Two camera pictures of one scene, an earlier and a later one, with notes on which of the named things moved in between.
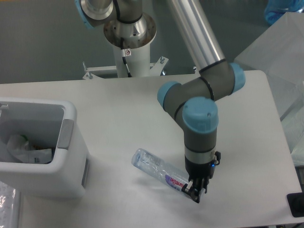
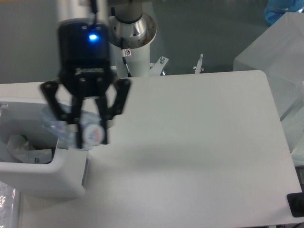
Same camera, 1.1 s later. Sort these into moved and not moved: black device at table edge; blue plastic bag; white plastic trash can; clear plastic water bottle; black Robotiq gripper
Moved: clear plastic water bottle; black Robotiq gripper
Not moved: white plastic trash can; black device at table edge; blue plastic bag
